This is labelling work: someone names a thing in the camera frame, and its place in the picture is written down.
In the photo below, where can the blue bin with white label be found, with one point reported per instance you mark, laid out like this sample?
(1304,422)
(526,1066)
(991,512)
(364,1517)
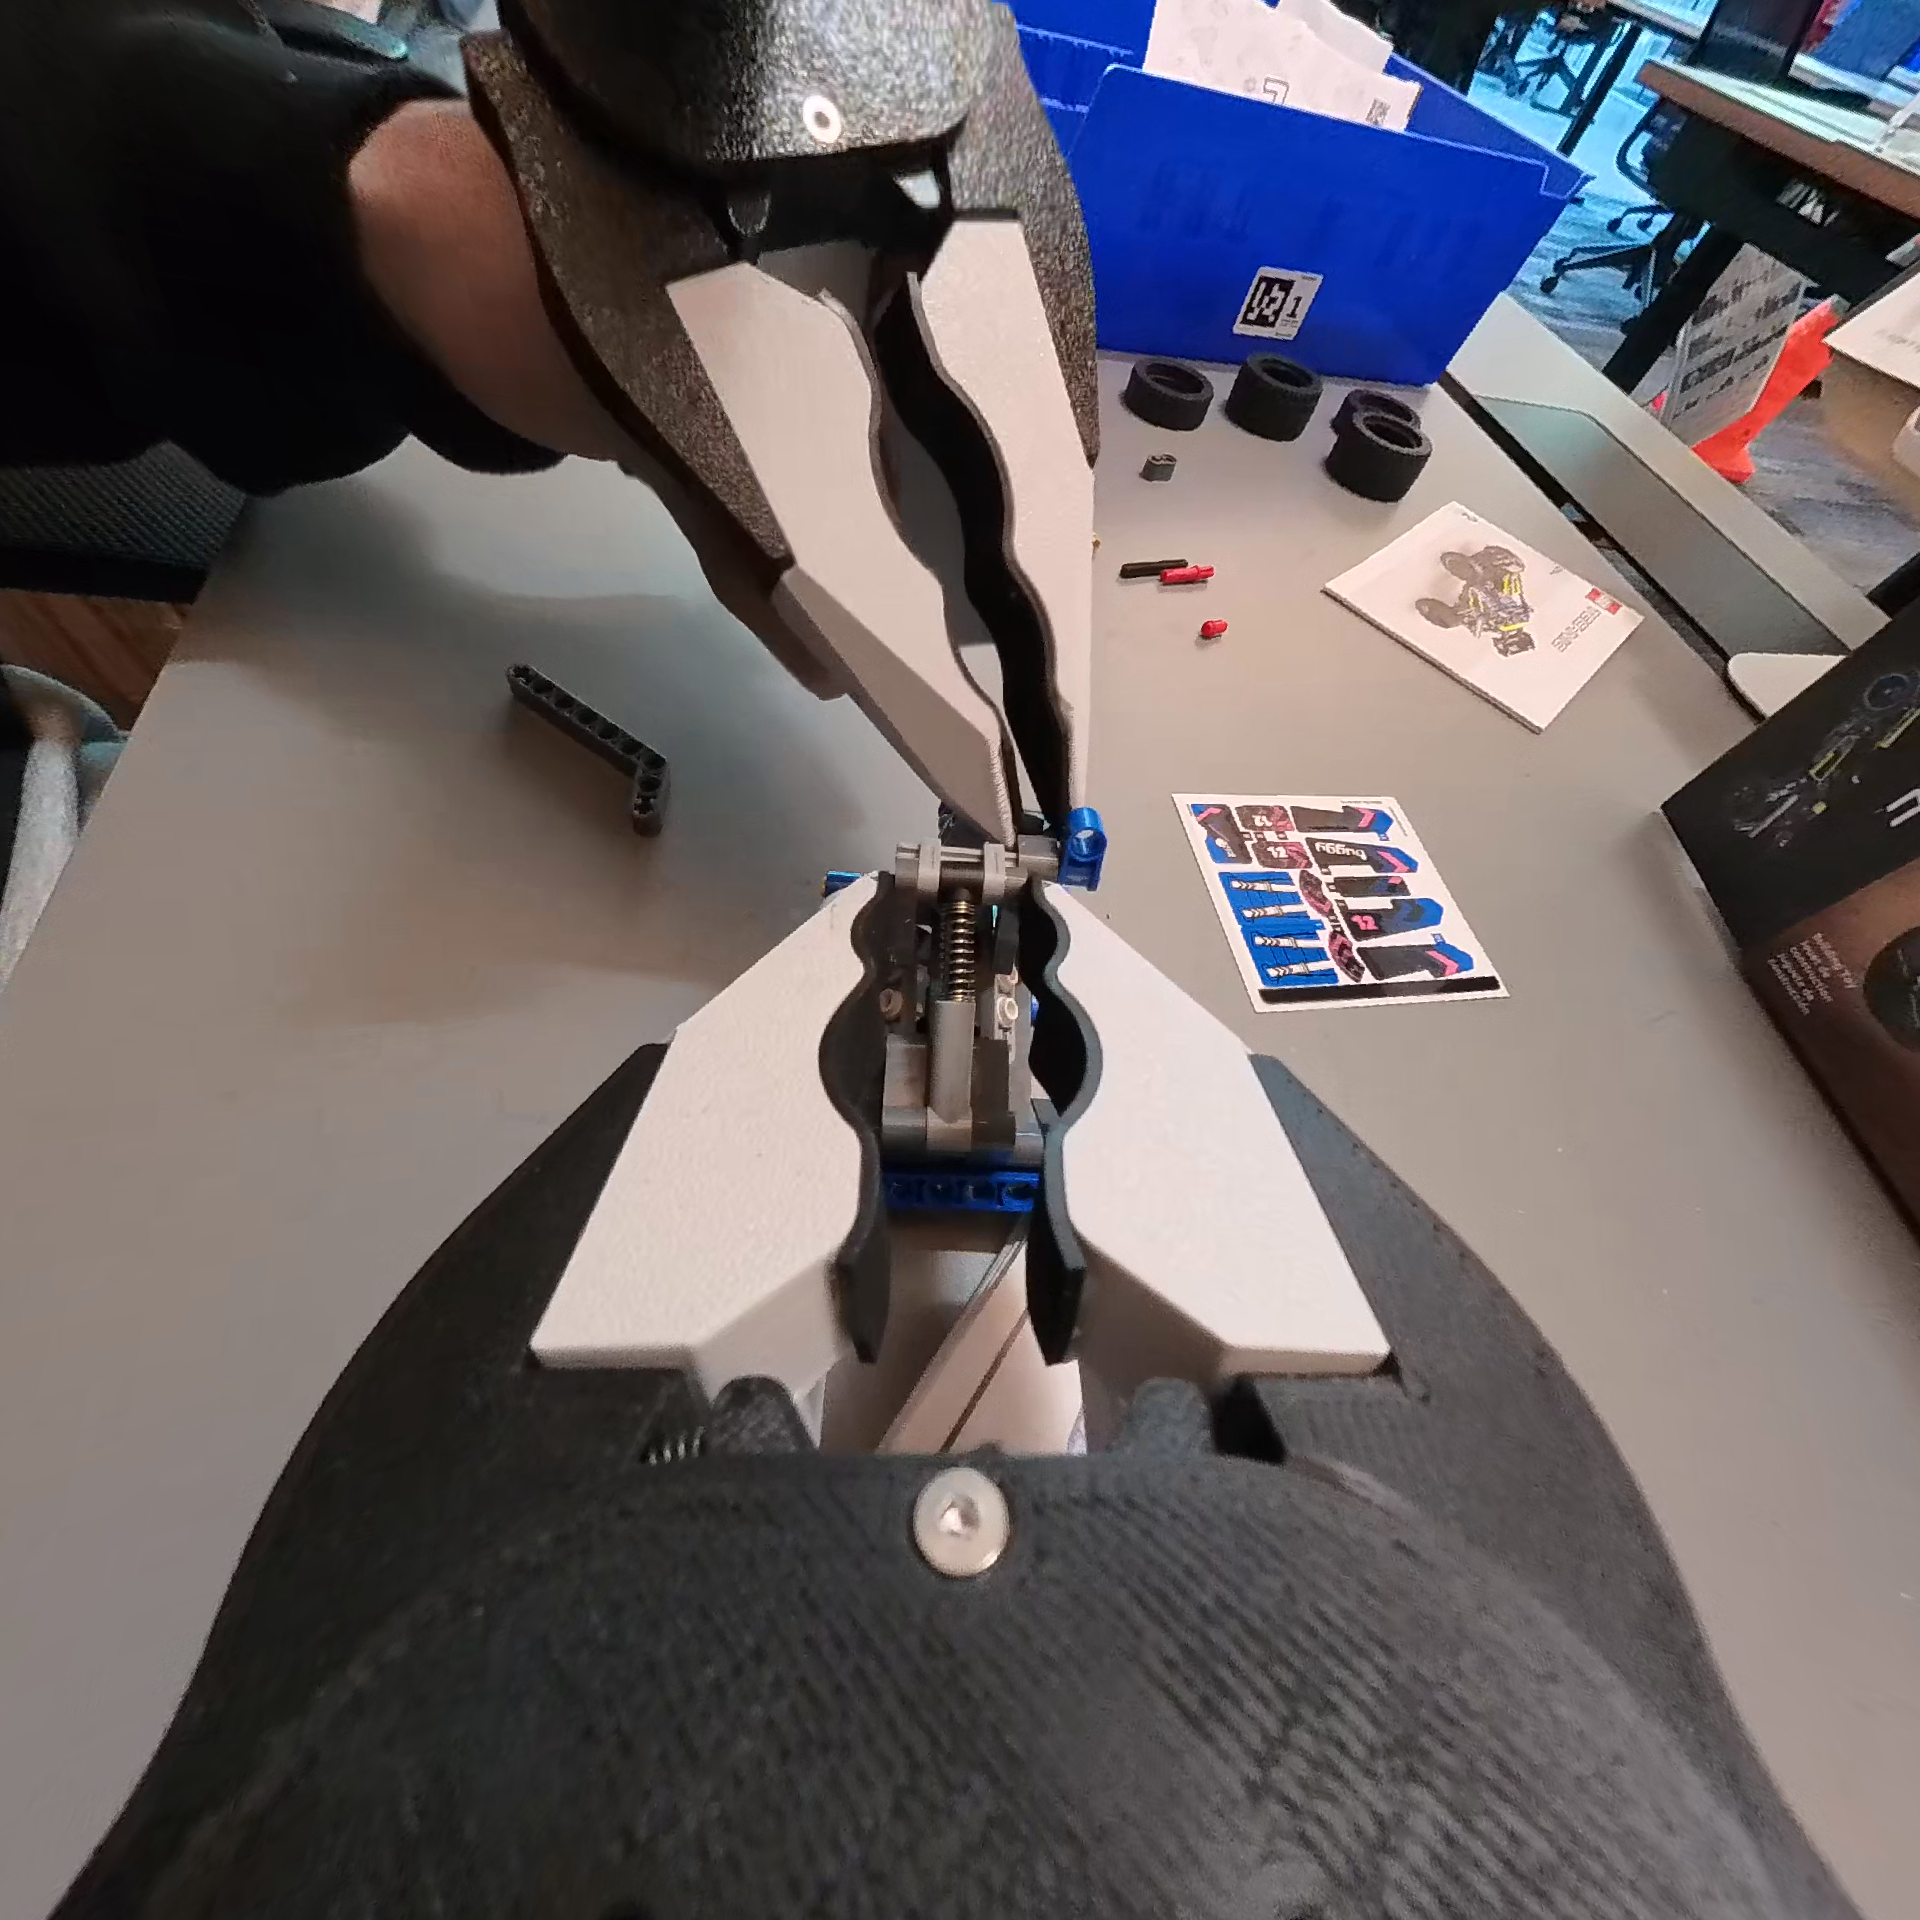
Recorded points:
(1320,222)

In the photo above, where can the person's left hand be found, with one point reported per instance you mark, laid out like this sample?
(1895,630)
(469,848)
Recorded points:
(478,267)

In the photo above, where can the blue grey lego model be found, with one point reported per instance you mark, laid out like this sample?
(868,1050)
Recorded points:
(957,1035)

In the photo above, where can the dark grey angled lego beam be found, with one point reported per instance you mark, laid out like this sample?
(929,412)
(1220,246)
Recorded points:
(601,735)

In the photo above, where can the light grey hooded garment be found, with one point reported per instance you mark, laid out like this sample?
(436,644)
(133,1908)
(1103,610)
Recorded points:
(55,811)

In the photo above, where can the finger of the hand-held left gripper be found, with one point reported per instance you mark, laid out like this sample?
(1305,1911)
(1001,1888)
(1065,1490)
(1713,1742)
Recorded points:
(839,523)
(1022,449)

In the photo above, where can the silver monitor stand base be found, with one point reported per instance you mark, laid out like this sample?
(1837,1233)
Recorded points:
(1788,685)

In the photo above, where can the lego sticker sheet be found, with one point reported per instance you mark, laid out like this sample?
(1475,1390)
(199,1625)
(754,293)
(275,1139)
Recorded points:
(1338,903)

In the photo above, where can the lego set box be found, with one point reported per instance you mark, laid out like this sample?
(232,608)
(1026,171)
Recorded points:
(1828,931)

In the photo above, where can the orange traffic cone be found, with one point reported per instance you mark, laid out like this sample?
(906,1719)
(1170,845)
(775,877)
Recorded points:
(1788,389)

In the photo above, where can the beige cardboard box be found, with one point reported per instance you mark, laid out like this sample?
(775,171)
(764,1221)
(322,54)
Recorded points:
(1875,376)

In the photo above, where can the small booklet with buggy cover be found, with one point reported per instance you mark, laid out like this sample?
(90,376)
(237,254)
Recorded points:
(1484,614)

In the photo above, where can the dark computer monitor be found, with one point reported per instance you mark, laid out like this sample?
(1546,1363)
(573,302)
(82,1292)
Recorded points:
(1650,478)

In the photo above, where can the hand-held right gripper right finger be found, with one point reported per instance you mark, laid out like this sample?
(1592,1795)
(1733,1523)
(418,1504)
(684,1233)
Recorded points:
(1214,1216)

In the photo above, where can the black mesh chair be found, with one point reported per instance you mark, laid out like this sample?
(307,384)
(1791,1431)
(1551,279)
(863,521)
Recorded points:
(104,523)

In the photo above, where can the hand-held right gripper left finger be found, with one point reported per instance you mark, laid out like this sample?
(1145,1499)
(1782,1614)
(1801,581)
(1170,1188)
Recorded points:
(701,1199)

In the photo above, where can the black rubber tyre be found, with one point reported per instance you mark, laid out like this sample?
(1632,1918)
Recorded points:
(1274,399)
(1170,399)
(1382,455)
(1369,402)

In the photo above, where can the dark desk with black legs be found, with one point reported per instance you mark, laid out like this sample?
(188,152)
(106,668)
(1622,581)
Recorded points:
(1788,136)

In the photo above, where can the wooden cabinet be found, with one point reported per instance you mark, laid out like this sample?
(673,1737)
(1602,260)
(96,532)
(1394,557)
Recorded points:
(75,655)

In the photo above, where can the white paper sheets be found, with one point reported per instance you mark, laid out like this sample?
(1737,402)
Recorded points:
(1274,58)

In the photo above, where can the printed cardboard sign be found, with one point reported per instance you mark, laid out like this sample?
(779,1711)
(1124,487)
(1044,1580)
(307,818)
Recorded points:
(1724,333)

